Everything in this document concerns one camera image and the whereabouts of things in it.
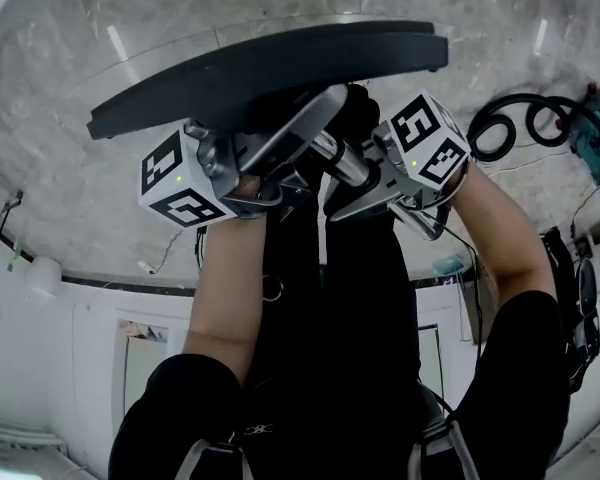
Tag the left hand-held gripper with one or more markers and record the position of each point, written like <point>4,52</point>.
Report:
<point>185,188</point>

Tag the white power strip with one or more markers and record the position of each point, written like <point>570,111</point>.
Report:
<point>146,267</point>

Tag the teal folded cloth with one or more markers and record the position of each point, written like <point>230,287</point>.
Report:
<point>450,265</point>

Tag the black curved plastic panel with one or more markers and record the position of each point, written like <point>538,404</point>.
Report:
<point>260,78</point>

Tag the person's left hand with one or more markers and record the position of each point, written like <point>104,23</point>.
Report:
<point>249,184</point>

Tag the person's right forearm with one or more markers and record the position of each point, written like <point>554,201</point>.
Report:
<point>505,238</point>

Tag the teal and red vacuum cleaner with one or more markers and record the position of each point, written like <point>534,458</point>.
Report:
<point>597,138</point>

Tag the person's left forearm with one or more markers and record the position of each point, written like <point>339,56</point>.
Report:
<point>225,293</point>

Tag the person's black shirt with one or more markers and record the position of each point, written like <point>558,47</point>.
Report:
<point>510,368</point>

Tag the black open case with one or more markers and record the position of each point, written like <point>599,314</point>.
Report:
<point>565,293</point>

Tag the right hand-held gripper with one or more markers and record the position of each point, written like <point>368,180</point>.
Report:
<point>430,143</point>

